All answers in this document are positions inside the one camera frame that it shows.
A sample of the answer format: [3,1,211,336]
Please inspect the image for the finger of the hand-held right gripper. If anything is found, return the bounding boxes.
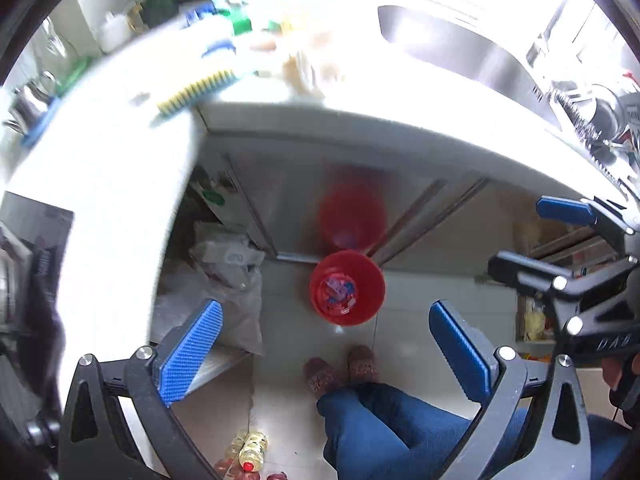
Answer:
[536,195,640,234]
[487,250,640,337]

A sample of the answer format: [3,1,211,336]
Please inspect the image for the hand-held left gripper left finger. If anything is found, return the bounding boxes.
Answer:
[60,299,223,480]

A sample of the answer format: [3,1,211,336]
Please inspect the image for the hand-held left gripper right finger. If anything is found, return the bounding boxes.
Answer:
[429,300,591,480]

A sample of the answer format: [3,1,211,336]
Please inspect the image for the red plastic bin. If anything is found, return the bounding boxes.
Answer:
[309,250,387,326]

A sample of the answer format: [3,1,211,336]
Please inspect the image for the person's right hand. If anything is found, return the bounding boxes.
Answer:
[601,354,632,392]

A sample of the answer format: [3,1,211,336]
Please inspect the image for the clear plastic bag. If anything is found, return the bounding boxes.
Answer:
[152,265,265,356]

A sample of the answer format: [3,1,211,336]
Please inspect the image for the yellow bag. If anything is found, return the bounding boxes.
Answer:
[520,300,548,341]

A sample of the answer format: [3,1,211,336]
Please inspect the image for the brown fuzzy slipper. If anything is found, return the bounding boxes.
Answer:
[303,356,346,401]
[346,346,381,386]

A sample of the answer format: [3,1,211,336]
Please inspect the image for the dark steel wool scourer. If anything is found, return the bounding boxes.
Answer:
[550,87,588,133]

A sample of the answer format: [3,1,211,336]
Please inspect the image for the white plastic bag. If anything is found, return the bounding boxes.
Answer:
[190,220,266,286]

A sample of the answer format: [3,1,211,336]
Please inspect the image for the dark cooking pot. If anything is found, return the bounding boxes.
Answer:
[582,85,638,136]

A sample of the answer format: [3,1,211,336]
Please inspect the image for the yellow cooking oil bottle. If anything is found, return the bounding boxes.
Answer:
[238,430,269,475]

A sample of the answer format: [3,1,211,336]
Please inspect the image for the blue jeans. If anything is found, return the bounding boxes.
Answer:
[316,382,631,480]

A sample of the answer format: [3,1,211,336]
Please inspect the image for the crumpled colourful wrappers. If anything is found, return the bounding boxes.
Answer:
[317,272,358,313]

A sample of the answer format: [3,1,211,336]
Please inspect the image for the steel sink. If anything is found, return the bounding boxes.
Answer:
[377,4,571,131]

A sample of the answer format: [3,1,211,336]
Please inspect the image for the yellow bristle scrub brush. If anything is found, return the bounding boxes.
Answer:
[156,71,240,115]

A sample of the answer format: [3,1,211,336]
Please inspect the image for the crumpled beige paper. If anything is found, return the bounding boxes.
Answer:
[280,30,346,98]

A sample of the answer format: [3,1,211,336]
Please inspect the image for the steel cup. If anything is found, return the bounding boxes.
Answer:
[2,72,58,136]

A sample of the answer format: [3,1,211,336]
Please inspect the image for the green tray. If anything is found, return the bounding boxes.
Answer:
[55,55,96,96]

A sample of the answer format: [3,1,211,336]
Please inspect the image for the white lidded jar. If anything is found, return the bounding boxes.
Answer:
[97,10,132,55]

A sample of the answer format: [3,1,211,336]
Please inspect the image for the dark green utensil mug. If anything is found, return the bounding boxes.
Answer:
[140,0,180,28]

